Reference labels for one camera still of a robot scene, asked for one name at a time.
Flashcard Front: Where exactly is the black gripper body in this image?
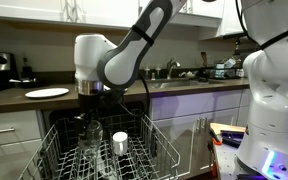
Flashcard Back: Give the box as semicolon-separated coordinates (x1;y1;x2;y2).
77;93;102;118

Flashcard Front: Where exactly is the clear glass jar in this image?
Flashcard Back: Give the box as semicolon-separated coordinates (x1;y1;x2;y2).
78;119;104;158

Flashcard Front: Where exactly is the white mug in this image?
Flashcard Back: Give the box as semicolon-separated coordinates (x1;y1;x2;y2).
112;131;129;157

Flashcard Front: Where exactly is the small white plate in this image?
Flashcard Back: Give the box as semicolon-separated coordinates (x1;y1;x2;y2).
24;87;70;99

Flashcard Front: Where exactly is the white drawer front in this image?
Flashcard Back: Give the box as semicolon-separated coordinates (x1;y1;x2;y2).
0;109;45;148

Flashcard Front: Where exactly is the soap bottle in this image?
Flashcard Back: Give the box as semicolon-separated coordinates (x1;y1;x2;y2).
155;64;162;80
143;64;151;80

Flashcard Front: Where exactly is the dark bottle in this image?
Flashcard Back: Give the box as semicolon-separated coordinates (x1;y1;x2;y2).
18;56;35;81

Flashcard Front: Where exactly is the steel kitchen sink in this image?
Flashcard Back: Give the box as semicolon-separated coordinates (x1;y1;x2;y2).
143;78;225;89

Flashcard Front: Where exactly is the white lower cabinet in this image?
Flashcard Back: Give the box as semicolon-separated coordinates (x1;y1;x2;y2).
150;89;252;176

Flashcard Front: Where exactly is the white cabinet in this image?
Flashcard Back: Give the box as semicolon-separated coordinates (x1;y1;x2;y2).
0;0;142;29
150;89;252;176
170;0;225;28

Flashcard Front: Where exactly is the chrome faucet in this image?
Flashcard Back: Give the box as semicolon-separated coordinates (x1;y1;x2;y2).
165;58;182;80

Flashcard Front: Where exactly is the white upper cabinet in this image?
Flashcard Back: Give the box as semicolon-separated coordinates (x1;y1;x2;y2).
170;0;225;28
0;0;142;29

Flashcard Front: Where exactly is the small black clamp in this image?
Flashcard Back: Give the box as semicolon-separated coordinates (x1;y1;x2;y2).
208;128;223;147

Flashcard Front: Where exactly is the wooden board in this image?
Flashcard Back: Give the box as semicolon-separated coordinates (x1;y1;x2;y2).
209;122;247;136

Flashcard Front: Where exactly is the dish drying rack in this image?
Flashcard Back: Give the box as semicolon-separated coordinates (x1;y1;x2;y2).
200;51;247;81

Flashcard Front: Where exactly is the metal robot table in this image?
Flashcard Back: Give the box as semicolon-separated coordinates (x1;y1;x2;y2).
210;122;288;180

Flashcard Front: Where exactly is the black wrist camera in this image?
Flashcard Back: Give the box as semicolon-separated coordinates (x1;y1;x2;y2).
100;88;125;111

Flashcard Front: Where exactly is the wire dishwasher upper rack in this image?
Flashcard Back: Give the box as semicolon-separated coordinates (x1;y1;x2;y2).
17;111;182;180

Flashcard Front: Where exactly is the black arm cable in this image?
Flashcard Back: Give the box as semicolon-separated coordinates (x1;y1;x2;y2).
234;0;288;144

